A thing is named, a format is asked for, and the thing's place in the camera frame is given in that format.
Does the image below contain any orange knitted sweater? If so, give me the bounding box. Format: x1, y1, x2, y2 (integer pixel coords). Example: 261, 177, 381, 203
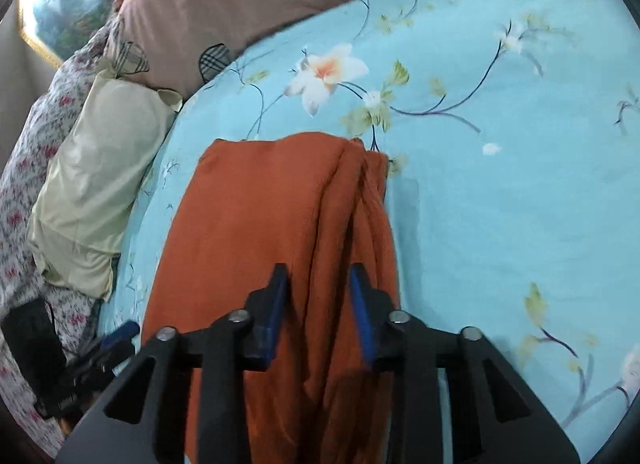
141, 131, 401, 464

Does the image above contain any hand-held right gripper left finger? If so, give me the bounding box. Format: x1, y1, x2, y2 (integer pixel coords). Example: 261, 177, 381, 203
55, 263, 290, 464

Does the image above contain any light blue floral blanket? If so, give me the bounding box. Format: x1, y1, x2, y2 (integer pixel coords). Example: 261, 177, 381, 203
90, 0, 640, 464

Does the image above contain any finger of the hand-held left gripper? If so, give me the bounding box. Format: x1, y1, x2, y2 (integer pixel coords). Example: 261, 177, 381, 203
96, 320, 142, 352

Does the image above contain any white floral bed sheet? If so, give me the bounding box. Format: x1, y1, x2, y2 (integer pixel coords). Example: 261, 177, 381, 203
0, 24, 126, 460

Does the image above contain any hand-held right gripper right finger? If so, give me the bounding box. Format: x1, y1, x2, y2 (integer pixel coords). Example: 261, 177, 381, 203
348, 263, 582, 464

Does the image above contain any cream pillow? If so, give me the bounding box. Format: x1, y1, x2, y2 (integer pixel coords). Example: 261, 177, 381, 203
27, 69, 183, 302

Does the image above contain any black bag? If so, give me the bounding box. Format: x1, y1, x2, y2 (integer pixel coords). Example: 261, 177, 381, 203
0, 296, 68, 407

